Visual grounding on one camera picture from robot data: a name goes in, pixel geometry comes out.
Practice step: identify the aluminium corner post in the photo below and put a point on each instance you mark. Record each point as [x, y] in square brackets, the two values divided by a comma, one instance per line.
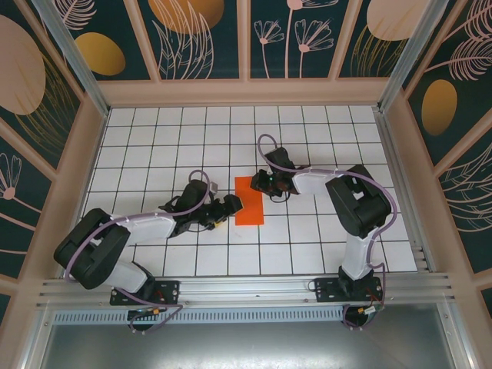
[407, 50]
[77, 69]

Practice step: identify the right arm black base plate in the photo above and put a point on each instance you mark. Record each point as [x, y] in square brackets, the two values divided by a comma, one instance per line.
[326, 289]

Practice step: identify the long aluminium mounting rail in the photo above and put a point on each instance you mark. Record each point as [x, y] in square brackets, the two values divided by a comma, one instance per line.
[246, 290]

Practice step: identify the aluminium side rail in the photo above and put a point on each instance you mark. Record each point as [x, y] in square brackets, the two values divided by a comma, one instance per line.
[407, 192]

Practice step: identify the grey metal shelf sheet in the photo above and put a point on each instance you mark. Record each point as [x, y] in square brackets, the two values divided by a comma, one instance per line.
[246, 346]

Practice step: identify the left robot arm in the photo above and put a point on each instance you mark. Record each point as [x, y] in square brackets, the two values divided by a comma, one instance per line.
[88, 253]

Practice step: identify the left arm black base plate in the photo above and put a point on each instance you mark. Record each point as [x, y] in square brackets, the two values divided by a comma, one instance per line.
[169, 289]

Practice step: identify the orange square paper sheet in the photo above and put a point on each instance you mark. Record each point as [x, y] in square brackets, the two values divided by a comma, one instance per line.
[250, 207]

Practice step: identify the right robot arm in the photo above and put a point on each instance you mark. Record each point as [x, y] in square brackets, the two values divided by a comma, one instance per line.
[361, 203]

